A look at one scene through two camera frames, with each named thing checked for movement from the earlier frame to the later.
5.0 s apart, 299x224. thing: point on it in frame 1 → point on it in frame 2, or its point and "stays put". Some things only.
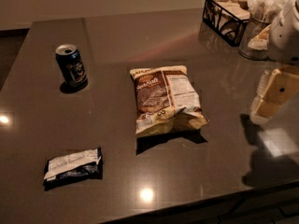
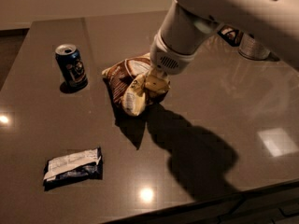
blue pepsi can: (72, 69) stays put
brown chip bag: (166, 100) → (120, 76)
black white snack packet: (73, 167) stays put
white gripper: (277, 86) → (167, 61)
